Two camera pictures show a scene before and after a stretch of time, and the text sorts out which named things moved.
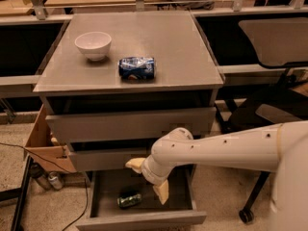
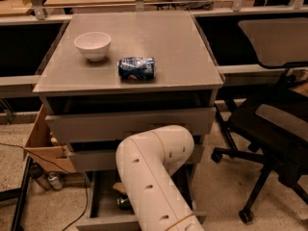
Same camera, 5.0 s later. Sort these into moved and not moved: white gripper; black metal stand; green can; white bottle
Moved: white gripper
Not moved: white bottle; black metal stand; green can
